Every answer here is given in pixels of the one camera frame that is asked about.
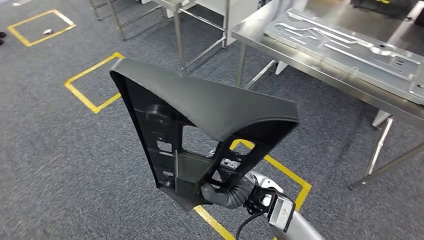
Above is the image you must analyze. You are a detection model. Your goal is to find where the black plastic plate bracket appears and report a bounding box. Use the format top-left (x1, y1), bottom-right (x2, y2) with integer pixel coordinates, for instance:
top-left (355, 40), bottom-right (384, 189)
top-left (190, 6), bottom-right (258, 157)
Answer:
top-left (109, 58), bottom-right (301, 213)

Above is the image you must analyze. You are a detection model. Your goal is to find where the stainless steel workbench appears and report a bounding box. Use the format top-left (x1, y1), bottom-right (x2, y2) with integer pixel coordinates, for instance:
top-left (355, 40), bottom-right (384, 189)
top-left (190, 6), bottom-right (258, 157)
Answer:
top-left (231, 0), bottom-right (424, 191)

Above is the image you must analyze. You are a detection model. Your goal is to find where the white tapered leg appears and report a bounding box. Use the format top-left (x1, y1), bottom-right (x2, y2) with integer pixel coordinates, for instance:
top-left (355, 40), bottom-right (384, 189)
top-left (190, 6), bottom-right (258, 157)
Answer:
top-left (371, 109), bottom-right (392, 128)
top-left (274, 60), bottom-right (289, 76)

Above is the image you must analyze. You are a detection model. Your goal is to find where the yellow floor tape square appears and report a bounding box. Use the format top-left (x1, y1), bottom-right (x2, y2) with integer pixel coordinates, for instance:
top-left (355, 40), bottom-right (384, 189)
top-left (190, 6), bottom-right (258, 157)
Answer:
top-left (7, 9), bottom-right (77, 47)
top-left (63, 51), bottom-right (125, 115)
top-left (193, 139), bottom-right (312, 240)

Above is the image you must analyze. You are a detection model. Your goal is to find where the stamped sheet metal panel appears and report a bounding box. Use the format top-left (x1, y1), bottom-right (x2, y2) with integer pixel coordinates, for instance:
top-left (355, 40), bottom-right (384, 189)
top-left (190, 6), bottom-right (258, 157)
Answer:
top-left (263, 8), bottom-right (424, 106)

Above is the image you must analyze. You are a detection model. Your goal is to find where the steel table frame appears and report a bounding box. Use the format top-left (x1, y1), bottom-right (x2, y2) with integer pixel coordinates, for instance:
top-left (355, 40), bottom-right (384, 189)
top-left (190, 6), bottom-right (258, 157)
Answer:
top-left (89, 0), bottom-right (229, 69)

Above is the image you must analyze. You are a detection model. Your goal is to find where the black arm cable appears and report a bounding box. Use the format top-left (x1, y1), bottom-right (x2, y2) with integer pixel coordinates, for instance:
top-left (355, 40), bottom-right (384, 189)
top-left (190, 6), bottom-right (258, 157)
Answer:
top-left (235, 211), bottom-right (266, 240)

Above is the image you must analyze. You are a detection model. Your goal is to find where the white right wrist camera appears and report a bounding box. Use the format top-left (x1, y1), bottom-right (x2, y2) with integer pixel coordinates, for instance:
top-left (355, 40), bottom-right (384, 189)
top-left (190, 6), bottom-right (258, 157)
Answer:
top-left (266, 195), bottom-right (296, 233)

